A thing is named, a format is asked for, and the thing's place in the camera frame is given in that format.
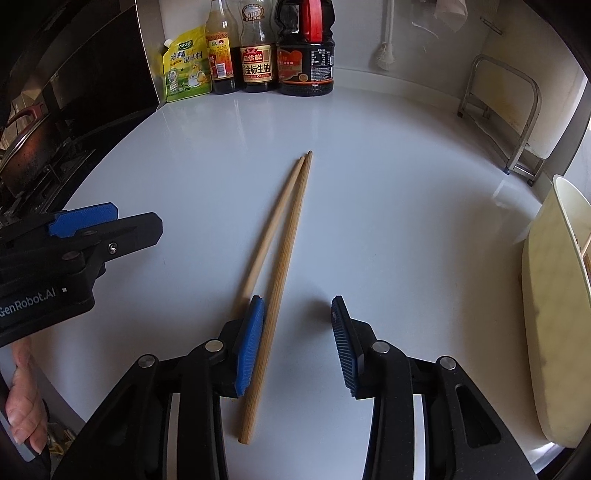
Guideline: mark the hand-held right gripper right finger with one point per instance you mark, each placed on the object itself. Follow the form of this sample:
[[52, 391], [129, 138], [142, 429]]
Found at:
[[346, 350]]

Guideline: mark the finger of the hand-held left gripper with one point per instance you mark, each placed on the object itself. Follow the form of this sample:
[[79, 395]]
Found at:
[[129, 230], [83, 219]]

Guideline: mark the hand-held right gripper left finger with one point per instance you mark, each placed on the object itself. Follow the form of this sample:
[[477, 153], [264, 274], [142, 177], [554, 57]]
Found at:
[[249, 346]]

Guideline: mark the light wooden chopstick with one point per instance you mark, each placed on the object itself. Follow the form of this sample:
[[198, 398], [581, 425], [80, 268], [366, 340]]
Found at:
[[281, 277], [272, 230]]

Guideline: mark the cream plastic basin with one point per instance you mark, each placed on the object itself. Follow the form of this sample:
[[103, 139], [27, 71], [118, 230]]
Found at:
[[549, 323]]

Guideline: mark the pile of wooden chopsticks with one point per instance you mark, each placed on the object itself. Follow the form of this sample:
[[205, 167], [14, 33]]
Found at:
[[585, 261]]

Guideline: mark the person's left hand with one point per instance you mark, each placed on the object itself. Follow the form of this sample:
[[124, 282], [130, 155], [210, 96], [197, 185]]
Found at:
[[27, 406]]

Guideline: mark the gas stove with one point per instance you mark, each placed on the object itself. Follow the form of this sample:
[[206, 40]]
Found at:
[[51, 184]]

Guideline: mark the brown frying pan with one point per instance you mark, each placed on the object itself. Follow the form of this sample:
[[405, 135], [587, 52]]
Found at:
[[23, 138]]

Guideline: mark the yellow green seasoning pouch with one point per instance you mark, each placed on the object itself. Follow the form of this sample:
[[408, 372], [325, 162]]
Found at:
[[187, 69]]

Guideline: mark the small vinegar bottle yellow cap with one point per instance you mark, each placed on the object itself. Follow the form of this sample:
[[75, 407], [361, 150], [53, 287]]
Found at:
[[221, 60]]

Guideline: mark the soy sauce bottle yellow cap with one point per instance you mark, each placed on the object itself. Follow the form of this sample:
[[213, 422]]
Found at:
[[257, 64]]

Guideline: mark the large dark sauce bottle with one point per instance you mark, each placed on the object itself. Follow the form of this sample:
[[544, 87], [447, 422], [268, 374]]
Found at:
[[300, 69]]

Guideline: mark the steel cutting board rack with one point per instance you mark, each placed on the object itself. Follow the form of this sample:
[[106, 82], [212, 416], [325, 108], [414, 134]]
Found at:
[[531, 117]]

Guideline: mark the white dish brush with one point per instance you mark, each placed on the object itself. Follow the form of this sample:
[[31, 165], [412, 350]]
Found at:
[[384, 55]]

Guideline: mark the beige hanging rag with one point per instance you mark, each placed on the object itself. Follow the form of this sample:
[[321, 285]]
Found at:
[[450, 11]]

